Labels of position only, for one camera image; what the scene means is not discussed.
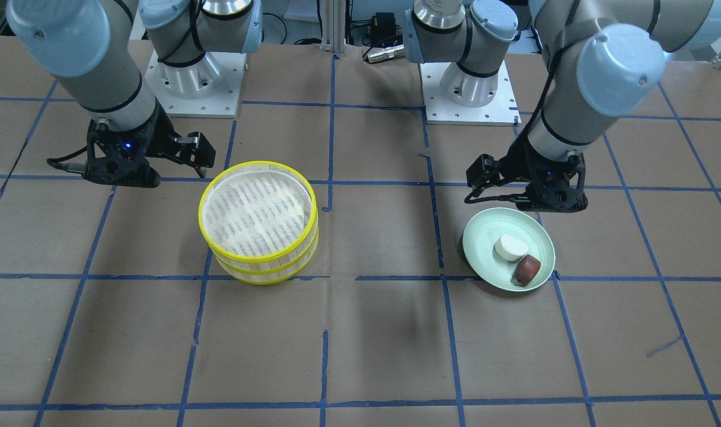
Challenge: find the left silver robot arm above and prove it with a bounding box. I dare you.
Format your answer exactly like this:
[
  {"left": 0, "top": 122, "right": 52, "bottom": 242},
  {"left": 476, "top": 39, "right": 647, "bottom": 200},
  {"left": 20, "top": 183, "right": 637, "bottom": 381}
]
[{"left": 402, "top": 1, "right": 721, "bottom": 213}]

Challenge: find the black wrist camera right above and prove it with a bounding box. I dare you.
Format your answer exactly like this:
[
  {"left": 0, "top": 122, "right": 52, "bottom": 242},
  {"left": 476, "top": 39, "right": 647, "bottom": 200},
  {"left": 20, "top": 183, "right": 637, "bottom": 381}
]
[{"left": 174, "top": 132, "right": 216, "bottom": 177}]

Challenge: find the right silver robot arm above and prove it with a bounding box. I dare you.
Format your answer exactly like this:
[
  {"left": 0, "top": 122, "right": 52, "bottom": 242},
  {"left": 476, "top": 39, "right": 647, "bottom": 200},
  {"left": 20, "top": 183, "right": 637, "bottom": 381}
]
[{"left": 6, "top": 1, "right": 263, "bottom": 187}]

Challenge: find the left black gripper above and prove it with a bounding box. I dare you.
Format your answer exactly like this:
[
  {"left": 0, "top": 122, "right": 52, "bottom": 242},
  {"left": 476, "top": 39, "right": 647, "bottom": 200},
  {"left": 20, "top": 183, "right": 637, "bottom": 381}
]
[{"left": 502, "top": 142, "right": 588, "bottom": 213}]

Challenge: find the light green plate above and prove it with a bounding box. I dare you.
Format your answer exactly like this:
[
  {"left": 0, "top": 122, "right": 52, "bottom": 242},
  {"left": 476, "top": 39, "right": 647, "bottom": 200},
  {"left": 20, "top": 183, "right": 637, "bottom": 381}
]
[{"left": 462, "top": 206, "right": 556, "bottom": 292}]

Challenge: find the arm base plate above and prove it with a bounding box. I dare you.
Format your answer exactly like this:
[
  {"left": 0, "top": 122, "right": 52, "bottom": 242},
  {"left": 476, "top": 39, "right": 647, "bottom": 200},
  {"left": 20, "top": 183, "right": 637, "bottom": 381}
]
[
  {"left": 145, "top": 52, "right": 247, "bottom": 119},
  {"left": 419, "top": 62, "right": 522, "bottom": 126}
]

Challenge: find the aluminium frame post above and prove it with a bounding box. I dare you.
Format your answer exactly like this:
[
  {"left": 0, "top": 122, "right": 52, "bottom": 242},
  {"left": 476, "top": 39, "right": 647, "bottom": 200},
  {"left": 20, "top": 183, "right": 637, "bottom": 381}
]
[{"left": 317, "top": 1, "right": 351, "bottom": 59}]

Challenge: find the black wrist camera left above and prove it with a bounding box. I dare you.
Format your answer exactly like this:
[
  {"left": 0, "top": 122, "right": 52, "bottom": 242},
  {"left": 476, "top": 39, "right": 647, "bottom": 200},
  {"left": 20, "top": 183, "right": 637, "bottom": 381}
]
[{"left": 465, "top": 154, "right": 501, "bottom": 190}]

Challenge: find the silver cylinder connector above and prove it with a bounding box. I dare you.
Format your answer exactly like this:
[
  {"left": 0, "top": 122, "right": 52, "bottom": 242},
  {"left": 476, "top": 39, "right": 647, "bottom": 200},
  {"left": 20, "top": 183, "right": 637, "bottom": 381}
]
[{"left": 363, "top": 45, "right": 406, "bottom": 64}]

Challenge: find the white steamed bun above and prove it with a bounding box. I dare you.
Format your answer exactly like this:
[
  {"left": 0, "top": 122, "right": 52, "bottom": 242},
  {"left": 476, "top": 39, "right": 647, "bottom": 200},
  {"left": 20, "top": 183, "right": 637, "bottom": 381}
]
[{"left": 493, "top": 234, "right": 529, "bottom": 263}]

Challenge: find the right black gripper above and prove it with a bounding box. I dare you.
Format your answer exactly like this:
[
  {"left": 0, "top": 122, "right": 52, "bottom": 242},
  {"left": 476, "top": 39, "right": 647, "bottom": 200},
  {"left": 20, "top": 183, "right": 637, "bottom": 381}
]
[{"left": 81, "top": 119, "right": 178, "bottom": 187}]

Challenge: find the yellow steamer layer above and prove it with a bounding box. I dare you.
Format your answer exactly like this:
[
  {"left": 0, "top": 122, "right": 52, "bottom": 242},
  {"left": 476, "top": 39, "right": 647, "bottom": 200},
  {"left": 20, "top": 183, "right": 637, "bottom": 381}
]
[
  {"left": 198, "top": 161, "right": 319, "bottom": 265},
  {"left": 214, "top": 227, "right": 320, "bottom": 285}
]

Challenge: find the brown bun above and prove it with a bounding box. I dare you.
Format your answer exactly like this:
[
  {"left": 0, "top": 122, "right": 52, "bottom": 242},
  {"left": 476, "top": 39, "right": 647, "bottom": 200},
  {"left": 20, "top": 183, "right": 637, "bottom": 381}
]
[{"left": 512, "top": 254, "right": 542, "bottom": 287}]

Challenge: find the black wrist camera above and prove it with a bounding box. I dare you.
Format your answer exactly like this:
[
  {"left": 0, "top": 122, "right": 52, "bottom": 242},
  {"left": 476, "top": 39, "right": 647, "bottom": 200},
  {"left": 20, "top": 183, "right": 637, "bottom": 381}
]
[
  {"left": 174, "top": 132, "right": 216, "bottom": 177},
  {"left": 465, "top": 154, "right": 501, "bottom": 190}
]

